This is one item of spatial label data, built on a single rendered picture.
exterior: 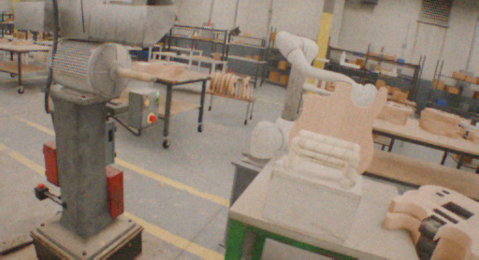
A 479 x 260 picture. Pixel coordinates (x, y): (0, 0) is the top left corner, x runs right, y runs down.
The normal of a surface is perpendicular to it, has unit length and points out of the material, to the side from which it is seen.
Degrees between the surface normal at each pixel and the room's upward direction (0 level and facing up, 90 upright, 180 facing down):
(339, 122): 90
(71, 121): 90
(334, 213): 90
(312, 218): 90
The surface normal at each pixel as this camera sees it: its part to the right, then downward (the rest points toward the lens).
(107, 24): -0.36, 0.22
